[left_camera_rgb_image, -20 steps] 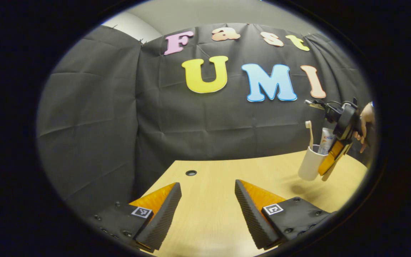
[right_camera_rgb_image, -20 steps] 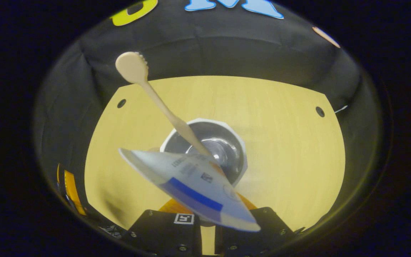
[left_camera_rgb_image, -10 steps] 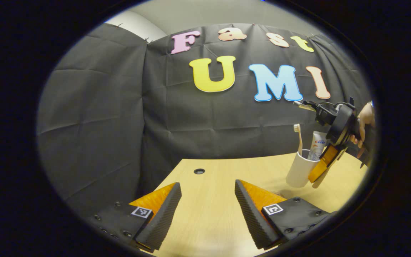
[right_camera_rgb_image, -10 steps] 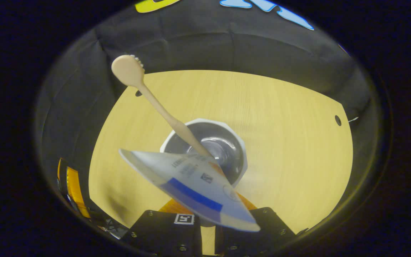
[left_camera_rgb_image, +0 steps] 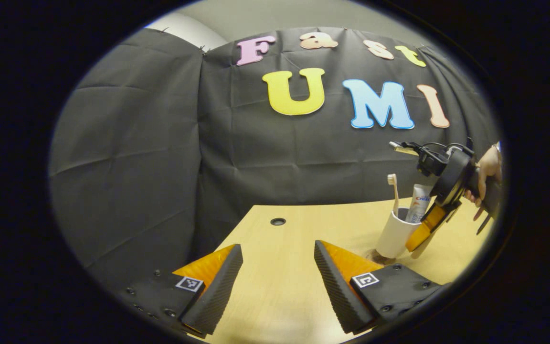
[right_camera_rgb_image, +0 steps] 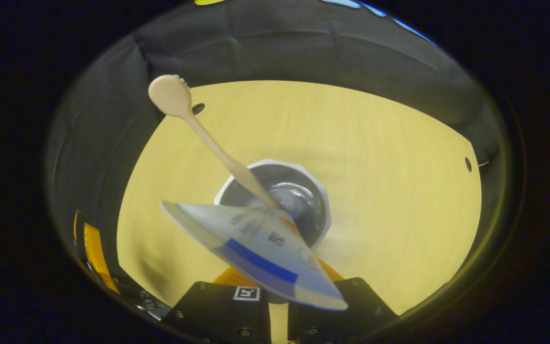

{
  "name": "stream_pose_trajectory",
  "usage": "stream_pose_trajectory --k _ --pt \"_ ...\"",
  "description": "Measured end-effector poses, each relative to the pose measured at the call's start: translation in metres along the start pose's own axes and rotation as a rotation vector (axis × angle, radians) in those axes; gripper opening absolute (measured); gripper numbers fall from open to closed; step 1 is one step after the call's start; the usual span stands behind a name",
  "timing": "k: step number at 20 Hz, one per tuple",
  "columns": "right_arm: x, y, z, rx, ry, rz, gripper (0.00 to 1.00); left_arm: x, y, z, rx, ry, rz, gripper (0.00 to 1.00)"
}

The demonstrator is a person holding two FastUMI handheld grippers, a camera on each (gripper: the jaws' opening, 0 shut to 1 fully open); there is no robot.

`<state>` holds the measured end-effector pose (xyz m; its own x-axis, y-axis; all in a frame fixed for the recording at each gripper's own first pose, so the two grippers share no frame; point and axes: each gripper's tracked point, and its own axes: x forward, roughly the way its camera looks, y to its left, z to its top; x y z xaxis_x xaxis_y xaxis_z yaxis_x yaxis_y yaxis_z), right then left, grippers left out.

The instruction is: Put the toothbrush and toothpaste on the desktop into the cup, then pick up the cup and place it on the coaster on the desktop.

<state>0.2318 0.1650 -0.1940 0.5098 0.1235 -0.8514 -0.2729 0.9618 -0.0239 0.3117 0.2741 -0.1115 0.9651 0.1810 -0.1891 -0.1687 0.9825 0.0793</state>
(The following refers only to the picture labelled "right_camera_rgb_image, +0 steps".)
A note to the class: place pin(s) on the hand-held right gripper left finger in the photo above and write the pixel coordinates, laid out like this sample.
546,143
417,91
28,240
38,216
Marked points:
217,313

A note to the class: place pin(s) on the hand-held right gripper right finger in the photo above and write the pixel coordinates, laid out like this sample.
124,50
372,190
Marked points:
342,325

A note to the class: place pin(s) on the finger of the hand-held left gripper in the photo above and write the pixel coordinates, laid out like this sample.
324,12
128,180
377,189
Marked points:
94,253

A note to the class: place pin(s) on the white toothpaste tube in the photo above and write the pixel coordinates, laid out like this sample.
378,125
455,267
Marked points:
256,248

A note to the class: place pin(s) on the beige toothbrush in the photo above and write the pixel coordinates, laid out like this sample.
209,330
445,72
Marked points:
172,98

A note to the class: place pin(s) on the light wooden desktop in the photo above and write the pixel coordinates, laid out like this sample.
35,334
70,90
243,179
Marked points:
375,167

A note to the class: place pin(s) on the black backdrop cloth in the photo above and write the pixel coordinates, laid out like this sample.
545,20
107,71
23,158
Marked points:
256,52

